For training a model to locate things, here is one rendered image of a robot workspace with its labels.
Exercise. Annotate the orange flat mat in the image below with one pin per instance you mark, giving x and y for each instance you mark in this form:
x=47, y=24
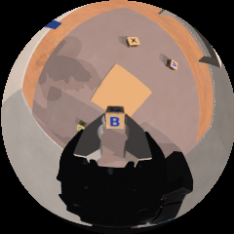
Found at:
x=120, y=87

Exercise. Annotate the wooden letter block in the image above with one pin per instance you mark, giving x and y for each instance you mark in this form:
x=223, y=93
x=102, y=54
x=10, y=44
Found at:
x=132, y=42
x=171, y=64
x=114, y=117
x=81, y=125

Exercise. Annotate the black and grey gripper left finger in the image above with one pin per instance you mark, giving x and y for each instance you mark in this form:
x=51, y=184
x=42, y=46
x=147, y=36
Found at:
x=85, y=145

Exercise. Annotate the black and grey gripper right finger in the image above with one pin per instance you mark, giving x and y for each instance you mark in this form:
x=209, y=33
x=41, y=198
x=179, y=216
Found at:
x=141, y=148

